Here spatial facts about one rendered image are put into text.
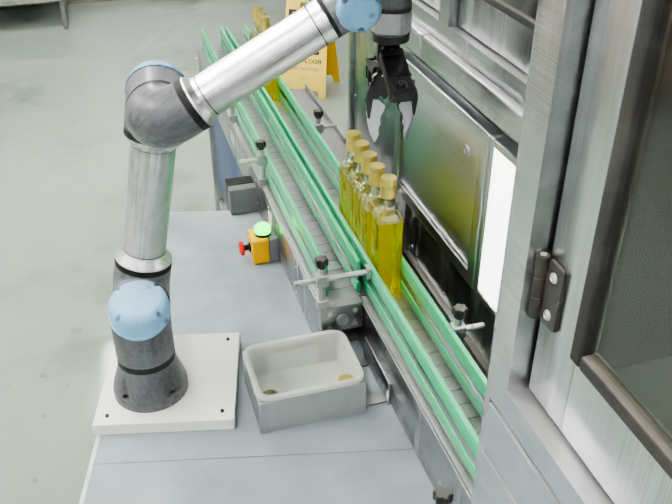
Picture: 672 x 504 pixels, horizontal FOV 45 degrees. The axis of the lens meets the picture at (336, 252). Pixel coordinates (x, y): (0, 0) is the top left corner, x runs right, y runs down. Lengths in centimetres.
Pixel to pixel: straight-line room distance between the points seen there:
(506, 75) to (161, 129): 60
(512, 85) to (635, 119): 91
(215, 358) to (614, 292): 129
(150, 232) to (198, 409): 37
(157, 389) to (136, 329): 15
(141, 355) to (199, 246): 67
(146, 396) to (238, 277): 53
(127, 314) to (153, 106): 41
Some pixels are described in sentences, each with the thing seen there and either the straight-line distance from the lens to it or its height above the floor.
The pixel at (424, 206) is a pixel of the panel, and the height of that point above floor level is 102.
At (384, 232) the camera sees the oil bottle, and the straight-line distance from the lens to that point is 168.
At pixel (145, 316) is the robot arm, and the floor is 100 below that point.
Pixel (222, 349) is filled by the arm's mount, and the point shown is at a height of 78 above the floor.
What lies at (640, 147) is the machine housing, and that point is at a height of 170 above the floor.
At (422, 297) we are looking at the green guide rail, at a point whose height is 95.
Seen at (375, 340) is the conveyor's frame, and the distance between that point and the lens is 171.
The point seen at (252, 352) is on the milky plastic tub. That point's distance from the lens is 171.
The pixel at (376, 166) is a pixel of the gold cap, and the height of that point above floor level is 116.
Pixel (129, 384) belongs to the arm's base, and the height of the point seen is 84.
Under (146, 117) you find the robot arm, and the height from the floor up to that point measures 138.
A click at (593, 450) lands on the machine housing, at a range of 66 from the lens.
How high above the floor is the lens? 192
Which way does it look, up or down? 33 degrees down
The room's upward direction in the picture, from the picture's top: straight up
